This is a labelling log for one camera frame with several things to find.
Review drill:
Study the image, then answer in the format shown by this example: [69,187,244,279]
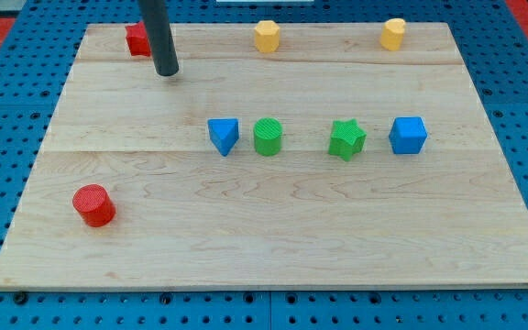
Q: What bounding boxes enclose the yellow hexagon block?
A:
[254,20,281,53]

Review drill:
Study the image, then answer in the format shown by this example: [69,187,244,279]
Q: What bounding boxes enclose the green cylinder block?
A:
[253,117,283,156]

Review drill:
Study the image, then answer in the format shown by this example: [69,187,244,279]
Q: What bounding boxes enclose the blue triangle block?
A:
[207,118,239,157]

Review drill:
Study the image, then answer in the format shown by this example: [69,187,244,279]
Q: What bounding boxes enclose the light wooden board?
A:
[0,23,528,292]

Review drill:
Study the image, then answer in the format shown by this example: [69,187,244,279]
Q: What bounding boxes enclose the green star block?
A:
[328,118,367,161]

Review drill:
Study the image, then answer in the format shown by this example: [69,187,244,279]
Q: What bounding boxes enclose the blue cube block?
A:
[389,116,428,154]

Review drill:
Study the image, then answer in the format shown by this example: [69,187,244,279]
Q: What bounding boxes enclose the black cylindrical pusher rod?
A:
[137,0,179,77]

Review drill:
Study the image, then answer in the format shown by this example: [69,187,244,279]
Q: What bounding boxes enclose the red cylinder block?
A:
[72,184,116,227]

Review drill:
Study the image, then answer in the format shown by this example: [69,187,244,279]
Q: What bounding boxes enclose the red star block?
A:
[126,21,151,57]

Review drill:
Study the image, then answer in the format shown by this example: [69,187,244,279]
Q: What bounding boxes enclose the yellow heart block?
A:
[379,18,406,51]

